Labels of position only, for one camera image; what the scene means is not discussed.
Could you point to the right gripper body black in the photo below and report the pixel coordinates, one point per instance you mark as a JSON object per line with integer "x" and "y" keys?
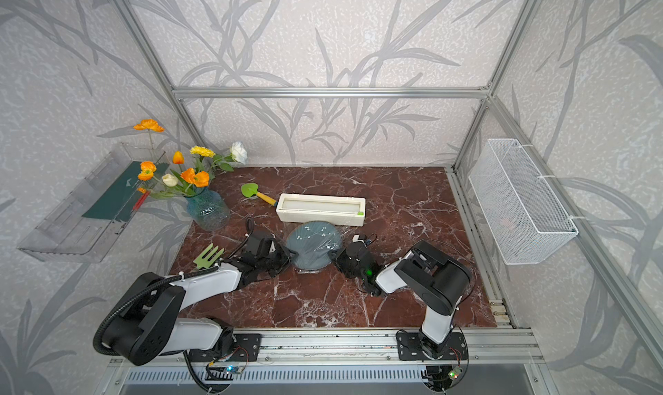
{"x": 343, "y": 264}

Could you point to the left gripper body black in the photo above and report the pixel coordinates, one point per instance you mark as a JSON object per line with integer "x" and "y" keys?
{"x": 274, "y": 262}

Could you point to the clear plastic wrap sheet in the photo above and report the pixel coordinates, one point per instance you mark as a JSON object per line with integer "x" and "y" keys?
{"x": 316, "y": 239}

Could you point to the teal ceramic plate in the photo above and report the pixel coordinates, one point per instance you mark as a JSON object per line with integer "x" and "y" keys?
{"x": 313, "y": 245}

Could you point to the white plastic wrap dispenser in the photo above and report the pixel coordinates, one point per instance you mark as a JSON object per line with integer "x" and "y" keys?
{"x": 336, "y": 210}

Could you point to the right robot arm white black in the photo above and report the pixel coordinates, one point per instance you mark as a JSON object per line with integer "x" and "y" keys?
{"x": 435, "y": 277}

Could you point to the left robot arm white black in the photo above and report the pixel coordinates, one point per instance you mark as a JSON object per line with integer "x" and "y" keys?
{"x": 146, "y": 321}

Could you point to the green toy garden fork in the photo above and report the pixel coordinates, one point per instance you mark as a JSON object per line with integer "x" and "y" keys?
{"x": 208, "y": 257}

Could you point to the blue glass vase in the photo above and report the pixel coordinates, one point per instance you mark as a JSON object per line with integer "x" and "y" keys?
{"x": 208, "y": 210}

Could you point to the orange and white flower bouquet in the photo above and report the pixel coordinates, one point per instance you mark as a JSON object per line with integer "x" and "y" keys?
{"x": 191, "y": 181}

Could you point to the red pen on shelf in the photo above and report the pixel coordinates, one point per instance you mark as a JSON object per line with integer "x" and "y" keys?
{"x": 141, "y": 200}

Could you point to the green notebook on shelf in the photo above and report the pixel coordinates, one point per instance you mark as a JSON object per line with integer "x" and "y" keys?
{"x": 118, "y": 201}

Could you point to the green toy shovel yellow handle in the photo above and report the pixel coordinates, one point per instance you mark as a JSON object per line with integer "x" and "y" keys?
{"x": 251, "y": 190}

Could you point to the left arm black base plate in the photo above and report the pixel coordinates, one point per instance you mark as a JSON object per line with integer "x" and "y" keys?
{"x": 239, "y": 348}

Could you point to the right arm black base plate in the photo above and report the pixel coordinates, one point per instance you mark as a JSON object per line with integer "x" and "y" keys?
{"x": 416, "y": 346}

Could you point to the aluminium frame rail front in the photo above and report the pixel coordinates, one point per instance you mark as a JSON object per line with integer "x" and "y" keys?
{"x": 308, "y": 347}

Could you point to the white wire mesh basket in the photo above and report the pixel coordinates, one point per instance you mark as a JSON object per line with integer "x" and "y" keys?
{"x": 526, "y": 219}

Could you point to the clear acrylic wall shelf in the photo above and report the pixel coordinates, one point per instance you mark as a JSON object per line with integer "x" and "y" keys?
{"x": 65, "y": 235}

